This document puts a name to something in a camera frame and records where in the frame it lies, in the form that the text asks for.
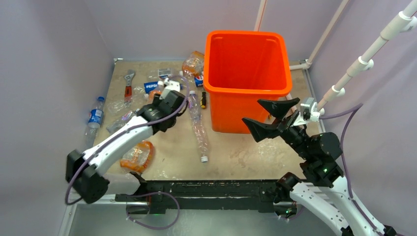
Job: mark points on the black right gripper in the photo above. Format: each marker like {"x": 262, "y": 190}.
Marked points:
{"x": 259, "y": 130}

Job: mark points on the orange plastic bin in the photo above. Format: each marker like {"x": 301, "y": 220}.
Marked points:
{"x": 240, "y": 68}

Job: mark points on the large clear plastic bottle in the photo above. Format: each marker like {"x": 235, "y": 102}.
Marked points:
{"x": 197, "y": 125}

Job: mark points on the blue pepsi label bottle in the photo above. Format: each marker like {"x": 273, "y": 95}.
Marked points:
{"x": 150, "y": 86}

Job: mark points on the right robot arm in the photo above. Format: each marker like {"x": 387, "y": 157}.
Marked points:
{"x": 327, "y": 191}

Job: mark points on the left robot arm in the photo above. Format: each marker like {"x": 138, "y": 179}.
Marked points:
{"x": 86, "y": 170}

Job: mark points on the orange bottle behind bin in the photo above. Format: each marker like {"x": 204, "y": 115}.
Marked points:
{"x": 194, "y": 64}

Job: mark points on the yellow black screwdriver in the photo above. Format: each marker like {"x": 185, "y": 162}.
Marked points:
{"x": 203, "y": 101}

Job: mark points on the small label clear bottle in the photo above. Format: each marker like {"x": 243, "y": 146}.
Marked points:
{"x": 164, "y": 73}

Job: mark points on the crushed orange label bottle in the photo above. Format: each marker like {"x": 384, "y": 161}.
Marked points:
{"x": 138, "y": 158}

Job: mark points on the red adjustable wrench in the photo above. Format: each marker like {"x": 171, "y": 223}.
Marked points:
{"x": 128, "y": 88}

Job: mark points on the small clear white-cap bottle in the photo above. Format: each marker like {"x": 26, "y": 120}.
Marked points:
{"x": 121, "y": 121}

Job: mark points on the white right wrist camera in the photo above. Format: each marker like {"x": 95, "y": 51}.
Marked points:
{"x": 309, "y": 112}

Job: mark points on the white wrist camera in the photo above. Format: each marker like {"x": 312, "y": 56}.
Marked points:
{"x": 168, "y": 85}
{"x": 309, "y": 112}

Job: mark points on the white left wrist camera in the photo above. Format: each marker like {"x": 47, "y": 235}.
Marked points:
{"x": 168, "y": 85}

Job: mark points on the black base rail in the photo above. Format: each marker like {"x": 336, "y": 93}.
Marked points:
{"x": 262, "y": 195}

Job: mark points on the white pvc pipe frame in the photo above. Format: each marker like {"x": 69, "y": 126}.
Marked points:
{"x": 332, "y": 34}

